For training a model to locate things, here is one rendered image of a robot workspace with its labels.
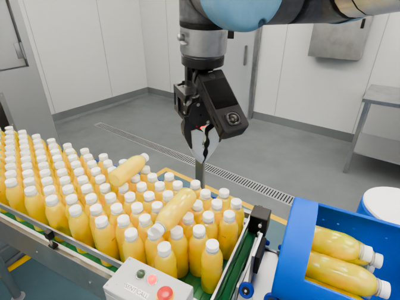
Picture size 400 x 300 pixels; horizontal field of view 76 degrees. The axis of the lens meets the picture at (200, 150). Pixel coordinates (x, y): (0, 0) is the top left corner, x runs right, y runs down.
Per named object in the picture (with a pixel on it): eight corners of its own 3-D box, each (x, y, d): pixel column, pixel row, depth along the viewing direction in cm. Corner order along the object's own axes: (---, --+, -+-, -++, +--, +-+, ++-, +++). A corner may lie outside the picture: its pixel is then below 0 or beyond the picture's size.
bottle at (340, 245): (287, 248, 73) (360, 271, 65) (290, 232, 69) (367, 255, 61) (292, 230, 78) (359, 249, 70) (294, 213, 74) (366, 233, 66)
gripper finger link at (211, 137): (206, 147, 58) (208, 110, 53) (218, 162, 53) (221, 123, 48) (193, 150, 57) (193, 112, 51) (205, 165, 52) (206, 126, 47)
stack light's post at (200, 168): (201, 298, 171) (202, 156, 118) (196, 296, 173) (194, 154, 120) (204, 293, 175) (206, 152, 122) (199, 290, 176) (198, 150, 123)
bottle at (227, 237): (222, 242, 100) (224, 207, 91) (238, 250, 97) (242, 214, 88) (213, 255, 95) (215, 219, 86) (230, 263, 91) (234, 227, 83)
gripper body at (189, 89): (207, 106, 54) (209, 46, 47) (227, 125, 48) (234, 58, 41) (172, 112, 51) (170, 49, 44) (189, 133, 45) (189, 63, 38)
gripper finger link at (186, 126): (202, 141, 51) (204, 100, 46) (206, 146, 50) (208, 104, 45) (180, 146, 49) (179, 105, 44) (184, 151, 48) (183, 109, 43)
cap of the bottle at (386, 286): (375, 297, 62) (384, 300, 62) (381, 294, 59) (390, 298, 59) (376, 281, 64) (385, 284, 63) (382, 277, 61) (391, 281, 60)
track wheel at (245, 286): (255, 286, 75) (256, 284, 77) (240, 280, 77) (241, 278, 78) (250, 302, 74) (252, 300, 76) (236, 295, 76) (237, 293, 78)
